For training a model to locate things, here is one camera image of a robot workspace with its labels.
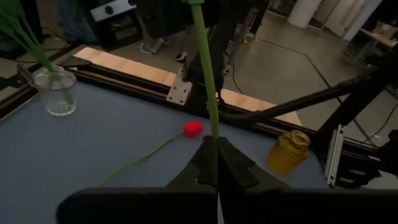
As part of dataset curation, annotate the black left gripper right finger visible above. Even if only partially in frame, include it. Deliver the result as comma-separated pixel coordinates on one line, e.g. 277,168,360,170
218,136,292,190

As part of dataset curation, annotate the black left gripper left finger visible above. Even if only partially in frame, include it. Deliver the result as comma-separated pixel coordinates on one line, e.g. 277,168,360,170
166,136,219,189

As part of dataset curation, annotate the red artificial tulip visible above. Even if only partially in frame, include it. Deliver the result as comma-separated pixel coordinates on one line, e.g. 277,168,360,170
99,120,205,187

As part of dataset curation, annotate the yellow glass vase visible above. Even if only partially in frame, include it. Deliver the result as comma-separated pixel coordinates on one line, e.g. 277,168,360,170
266,129,312,175

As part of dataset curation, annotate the clear glass vase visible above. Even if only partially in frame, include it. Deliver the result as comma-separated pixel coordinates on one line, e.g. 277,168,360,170
32,64,78,117

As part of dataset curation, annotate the person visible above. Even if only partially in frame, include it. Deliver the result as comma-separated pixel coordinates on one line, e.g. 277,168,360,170
54,0,100,44

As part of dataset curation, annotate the blue table mat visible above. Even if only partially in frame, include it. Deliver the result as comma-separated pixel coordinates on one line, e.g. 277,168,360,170
0,81,330,224

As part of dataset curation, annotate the white column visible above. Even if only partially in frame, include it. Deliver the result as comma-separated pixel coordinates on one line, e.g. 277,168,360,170
286,0,323,29

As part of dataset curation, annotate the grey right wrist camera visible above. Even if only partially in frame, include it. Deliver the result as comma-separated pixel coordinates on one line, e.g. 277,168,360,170
90,0,137,22

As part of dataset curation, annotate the silver metal bracket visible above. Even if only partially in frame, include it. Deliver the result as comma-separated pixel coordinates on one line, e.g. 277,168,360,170
324,124,345,187
165,68,193,106

